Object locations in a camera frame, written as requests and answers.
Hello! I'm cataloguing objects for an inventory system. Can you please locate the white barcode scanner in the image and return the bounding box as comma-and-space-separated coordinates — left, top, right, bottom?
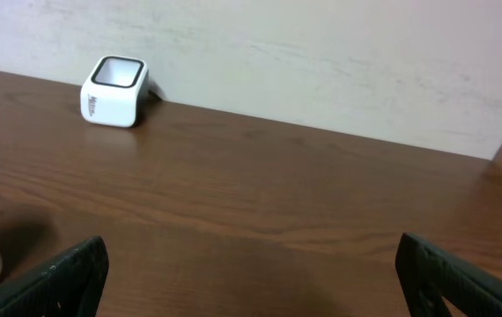
80, 55, 149, 128

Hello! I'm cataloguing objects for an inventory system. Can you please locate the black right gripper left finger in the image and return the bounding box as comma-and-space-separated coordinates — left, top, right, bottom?
0, 236, 109, 317

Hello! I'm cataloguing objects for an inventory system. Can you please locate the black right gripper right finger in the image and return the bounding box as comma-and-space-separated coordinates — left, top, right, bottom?
395, 232, 502, 316

